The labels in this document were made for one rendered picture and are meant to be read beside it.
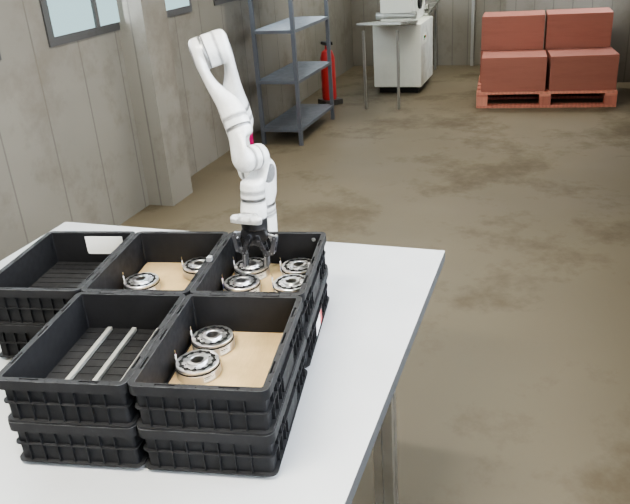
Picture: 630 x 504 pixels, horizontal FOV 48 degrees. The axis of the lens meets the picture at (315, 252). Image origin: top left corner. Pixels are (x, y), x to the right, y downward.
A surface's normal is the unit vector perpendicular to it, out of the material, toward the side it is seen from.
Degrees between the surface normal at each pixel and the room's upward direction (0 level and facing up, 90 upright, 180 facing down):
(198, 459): 90
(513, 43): 90
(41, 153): 90
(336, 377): 0
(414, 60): 90
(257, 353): 0
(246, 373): 0
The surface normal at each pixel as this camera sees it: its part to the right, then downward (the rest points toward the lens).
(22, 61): 0.95, 0.07
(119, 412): -0.16, 0.42
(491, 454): -0.07, -0.91
